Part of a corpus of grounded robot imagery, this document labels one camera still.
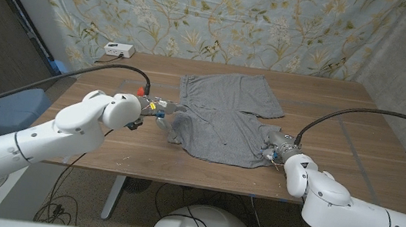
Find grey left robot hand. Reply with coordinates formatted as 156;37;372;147
133;94;190;135

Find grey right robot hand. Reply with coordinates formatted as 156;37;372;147
260;129;305;167

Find grey shorts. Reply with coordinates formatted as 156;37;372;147
164;64;290;173

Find white power strip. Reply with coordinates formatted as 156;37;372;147
102;40;137;60

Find round black floor fan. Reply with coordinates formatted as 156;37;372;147
122;176;153;196

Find white table leg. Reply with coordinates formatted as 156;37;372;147
100;173;129;223

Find blue plastic object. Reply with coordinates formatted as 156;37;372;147
51;59;72;77

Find floral printed backdrop cloth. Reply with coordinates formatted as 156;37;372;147
22;0;406;115

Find blue cushion stool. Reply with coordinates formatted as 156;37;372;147
0;83;55;145

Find white floor board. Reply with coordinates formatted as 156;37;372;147
0;158;65;227

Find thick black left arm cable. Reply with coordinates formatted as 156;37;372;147
0;49;154;135

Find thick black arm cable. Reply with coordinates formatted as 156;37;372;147
0;49;154;135
294;99;406;160

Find black power strip cable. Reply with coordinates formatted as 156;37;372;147
94;50;125;67

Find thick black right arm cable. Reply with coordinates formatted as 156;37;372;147
294;99;406;160

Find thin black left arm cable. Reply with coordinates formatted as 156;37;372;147
34;122;115;227

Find black floor cable bundle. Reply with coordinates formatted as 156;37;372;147
34;190;81;227

